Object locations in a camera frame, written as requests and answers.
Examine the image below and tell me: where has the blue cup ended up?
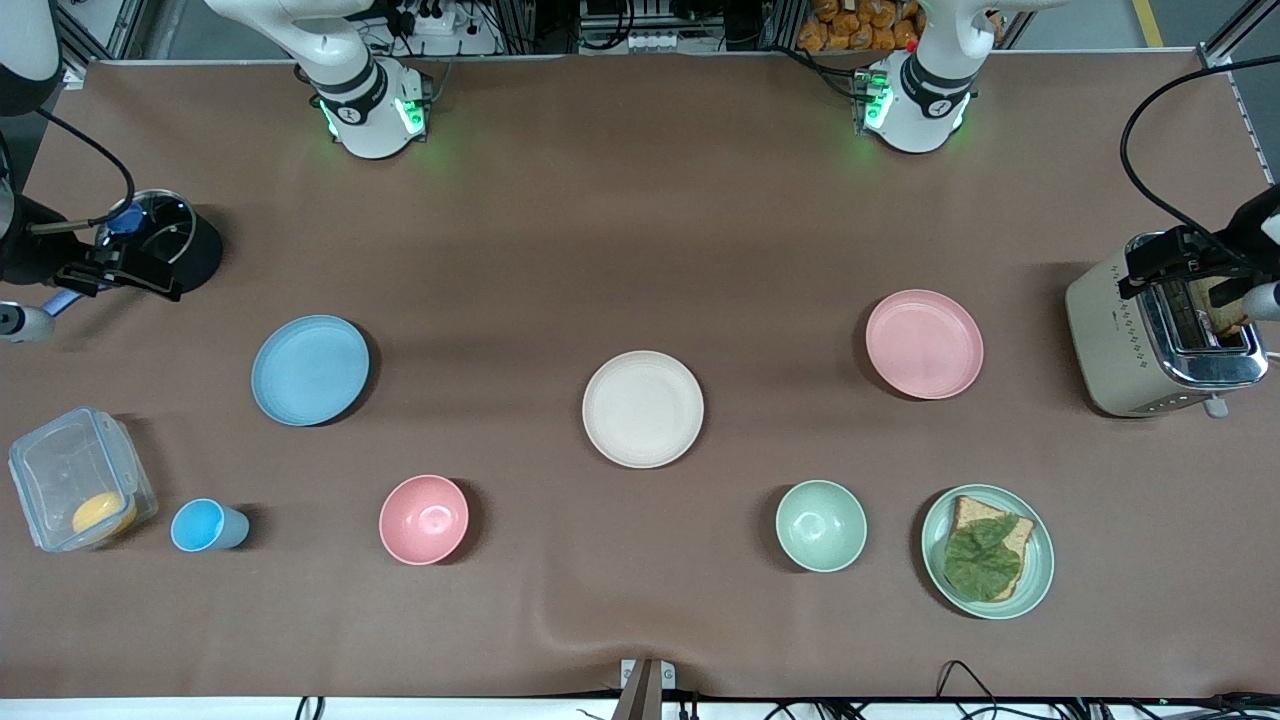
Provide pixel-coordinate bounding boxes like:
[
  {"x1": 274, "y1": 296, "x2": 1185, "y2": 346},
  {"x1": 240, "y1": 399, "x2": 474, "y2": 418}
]
[{"x1": 170, "y1": 498, "x2": 250, "y2": 553}]

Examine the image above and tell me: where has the blue plate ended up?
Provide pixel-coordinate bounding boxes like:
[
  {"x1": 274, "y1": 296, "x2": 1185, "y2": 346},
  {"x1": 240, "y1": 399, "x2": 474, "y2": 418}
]
[{"x1": 251, "y1": 315, "x2": 371, "y2": 427}]

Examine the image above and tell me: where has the green bowl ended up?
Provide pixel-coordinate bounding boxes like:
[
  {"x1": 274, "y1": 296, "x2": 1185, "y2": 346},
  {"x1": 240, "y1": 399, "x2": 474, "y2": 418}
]
[{"x1": 776, "y1": 480, "x2": 868, "y2": 573}]

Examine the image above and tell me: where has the clear plastic container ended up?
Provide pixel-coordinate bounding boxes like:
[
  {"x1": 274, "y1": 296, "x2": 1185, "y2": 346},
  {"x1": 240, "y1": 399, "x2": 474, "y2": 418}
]
[{"x1": 8, "y1": 406, "x2": 159, "y2": 553}]

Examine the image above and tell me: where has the beige chrome toaster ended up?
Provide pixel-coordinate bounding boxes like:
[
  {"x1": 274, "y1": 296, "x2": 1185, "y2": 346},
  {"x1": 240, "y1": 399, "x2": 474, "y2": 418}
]
[{"x1": 1064, "y1": 232, "x2": 1269, "y2": 419}]

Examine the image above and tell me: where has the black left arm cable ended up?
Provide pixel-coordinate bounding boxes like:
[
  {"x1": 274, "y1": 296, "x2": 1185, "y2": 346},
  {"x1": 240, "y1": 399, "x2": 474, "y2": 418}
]
[{"x1": 1119, "y1": 55, "x2": 1280, "y2": 263}]

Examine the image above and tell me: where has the yellow round food piece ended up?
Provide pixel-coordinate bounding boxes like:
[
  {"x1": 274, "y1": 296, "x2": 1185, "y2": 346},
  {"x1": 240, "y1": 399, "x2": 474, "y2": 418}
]
[{"x1": 72, "y1": 492, "x2": 138, "y2": 541}]

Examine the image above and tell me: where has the brown table mat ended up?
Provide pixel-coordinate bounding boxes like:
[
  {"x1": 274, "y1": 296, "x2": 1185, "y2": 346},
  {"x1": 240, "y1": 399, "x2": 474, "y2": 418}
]
[{"x1": 0, "y1": 50, "x2": 1280, "y2": 701}]

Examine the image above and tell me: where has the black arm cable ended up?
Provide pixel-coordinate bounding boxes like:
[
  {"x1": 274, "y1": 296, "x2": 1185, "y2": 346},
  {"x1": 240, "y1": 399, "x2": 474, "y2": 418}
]
[
  {"x1": 1119, "y1": 55, "x2": 1280, "y2": 263},
  {"x1": 35, "y1": 108, "x2": 137, "y2": 229}
]

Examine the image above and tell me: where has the pink plate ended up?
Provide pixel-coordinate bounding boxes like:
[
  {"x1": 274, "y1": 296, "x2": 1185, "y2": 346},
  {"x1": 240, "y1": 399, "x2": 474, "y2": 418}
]
[{"x1": 865, "y1": 289, "x2": 985, "y2": 401}]

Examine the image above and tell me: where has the orange snack bag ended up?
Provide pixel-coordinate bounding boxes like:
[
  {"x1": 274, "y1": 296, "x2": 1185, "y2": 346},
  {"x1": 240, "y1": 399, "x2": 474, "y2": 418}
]
[{"x1": 797, "y1": 0, "x2": 923, "y2": 53}]

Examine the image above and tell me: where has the toasted bread slice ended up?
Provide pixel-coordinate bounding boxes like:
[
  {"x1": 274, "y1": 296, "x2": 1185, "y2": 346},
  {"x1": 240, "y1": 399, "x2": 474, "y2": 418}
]
[{"x1": 948, "y1": 495, "x2": 1036, "y2": 601}]

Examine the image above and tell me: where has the brown bread slice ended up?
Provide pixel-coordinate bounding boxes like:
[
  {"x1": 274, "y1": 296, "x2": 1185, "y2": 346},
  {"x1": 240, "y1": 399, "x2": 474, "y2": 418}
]
[{"x1": 1188, "y1": 278, "x2": 1251, "y2": 337}]

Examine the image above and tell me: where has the glass lid blue knob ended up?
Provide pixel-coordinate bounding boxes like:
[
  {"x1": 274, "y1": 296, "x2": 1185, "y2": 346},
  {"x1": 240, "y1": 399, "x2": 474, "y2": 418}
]
[{"x1": 97, "y1": 190, "x2": 196, "y2": 266}]

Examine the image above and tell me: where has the green lettuce leaf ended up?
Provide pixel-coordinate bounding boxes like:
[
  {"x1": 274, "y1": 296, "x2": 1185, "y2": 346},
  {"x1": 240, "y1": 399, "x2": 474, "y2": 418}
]
[{"x1": 943, "y1": 515, "x2": 1023, "y2": 603}]

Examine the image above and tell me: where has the green plate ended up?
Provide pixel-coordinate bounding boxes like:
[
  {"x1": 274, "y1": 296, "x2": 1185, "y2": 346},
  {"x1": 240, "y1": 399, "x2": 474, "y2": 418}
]
[{"x1": 921, "y1": 484, "x2": 1056, "y2": 620}]

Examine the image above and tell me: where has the black saucepan blue handle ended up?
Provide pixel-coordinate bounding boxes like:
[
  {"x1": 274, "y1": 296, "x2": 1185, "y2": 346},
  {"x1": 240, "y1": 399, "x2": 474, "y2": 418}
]
[{"x1": 45, "y1": 188, "x2": 223, "y2": 316}]

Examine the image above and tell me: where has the beige plate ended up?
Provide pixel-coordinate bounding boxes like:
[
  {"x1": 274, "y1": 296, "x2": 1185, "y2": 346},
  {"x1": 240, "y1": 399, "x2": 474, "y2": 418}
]
[{"x1": 582, "y1": 350, "x2": 705, "y2": 469}]

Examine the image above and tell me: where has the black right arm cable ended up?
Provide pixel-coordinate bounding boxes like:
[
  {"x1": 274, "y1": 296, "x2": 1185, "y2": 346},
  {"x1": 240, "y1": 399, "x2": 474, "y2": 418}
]
[{"x1": 35, "y1": 108, "x2": 137, "y2": 229}]

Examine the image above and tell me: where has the pink bowl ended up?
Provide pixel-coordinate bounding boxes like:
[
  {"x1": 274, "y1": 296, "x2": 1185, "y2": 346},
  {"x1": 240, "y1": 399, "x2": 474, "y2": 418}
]
[{"x1": 379, "y1": 474, "x2": 470, "y2": 566}]

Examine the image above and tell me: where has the black looped cable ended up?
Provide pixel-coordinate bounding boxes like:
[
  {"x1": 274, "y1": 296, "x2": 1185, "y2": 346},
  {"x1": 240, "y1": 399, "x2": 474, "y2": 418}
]
[{"x1": 935, "y1": 660, "x2": 1003, "y2": 720}]

